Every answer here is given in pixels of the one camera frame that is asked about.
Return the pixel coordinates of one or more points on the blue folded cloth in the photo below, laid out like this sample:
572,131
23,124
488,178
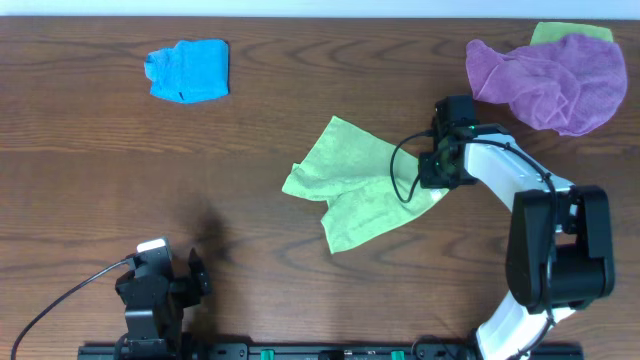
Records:
190,72

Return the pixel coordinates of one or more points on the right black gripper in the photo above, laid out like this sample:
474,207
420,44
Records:
428,180

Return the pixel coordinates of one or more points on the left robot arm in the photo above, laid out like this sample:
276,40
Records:
155,299

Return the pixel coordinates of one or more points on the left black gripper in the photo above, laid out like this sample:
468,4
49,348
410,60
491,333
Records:
193,288

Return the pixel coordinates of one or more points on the purple crumpled cloth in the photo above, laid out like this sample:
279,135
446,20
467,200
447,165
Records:
571,86

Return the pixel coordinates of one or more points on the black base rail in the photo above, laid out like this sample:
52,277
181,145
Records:
241,351

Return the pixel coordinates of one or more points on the green microfiber cloth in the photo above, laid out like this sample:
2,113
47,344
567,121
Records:
357,175

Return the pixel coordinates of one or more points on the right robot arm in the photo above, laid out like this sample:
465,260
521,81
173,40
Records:
559,257

